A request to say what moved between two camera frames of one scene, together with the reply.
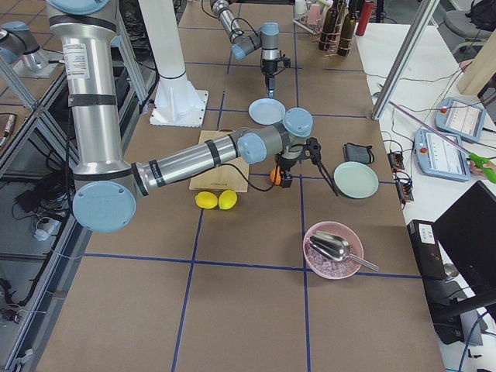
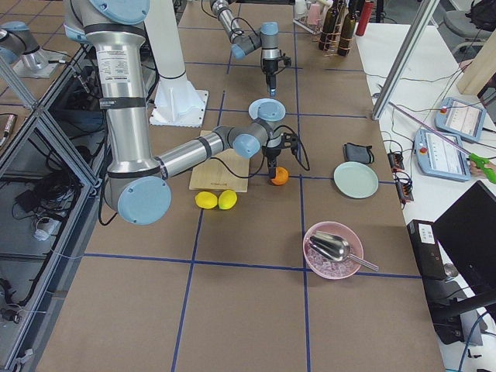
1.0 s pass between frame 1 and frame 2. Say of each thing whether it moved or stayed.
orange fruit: stayed
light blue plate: stayed
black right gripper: moved
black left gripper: stayed
